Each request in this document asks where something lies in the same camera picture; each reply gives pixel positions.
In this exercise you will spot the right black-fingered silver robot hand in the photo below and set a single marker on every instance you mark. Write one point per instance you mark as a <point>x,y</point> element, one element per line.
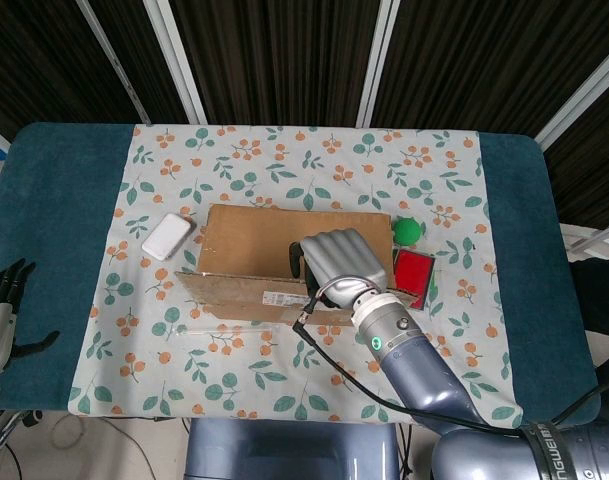
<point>344,260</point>

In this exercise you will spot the cardboard box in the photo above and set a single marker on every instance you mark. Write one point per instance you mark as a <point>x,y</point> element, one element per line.
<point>249,235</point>

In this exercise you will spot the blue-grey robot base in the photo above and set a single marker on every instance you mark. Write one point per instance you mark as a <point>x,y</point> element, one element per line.
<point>284,450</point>

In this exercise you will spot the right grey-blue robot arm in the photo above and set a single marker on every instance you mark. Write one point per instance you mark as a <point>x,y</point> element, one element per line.
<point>424,370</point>

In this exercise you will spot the green ball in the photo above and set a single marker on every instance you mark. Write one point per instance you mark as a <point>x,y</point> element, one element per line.
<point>408,232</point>

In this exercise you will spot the red stamp pad case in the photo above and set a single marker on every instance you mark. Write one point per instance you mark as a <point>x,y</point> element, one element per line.
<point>415,270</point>

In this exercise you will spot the teal table cover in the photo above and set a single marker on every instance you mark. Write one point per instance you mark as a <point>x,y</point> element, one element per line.
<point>59,200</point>

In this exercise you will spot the floral leaf-print tablecloth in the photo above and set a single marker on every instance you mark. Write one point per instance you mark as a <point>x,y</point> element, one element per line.
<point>234,380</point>

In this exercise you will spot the small white rounded case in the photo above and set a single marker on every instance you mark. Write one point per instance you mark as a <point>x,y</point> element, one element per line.
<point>165,236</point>

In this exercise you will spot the white metal rack frame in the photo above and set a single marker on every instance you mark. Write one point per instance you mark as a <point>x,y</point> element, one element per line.
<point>591,240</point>

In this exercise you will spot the wide white partition post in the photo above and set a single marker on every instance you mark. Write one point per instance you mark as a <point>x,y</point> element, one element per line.
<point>174,60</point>

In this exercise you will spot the white slanted partition post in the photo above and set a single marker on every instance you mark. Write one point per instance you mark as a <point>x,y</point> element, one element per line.
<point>579,102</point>

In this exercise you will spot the thin grey partition post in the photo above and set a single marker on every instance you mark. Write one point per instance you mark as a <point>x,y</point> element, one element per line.
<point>115,62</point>

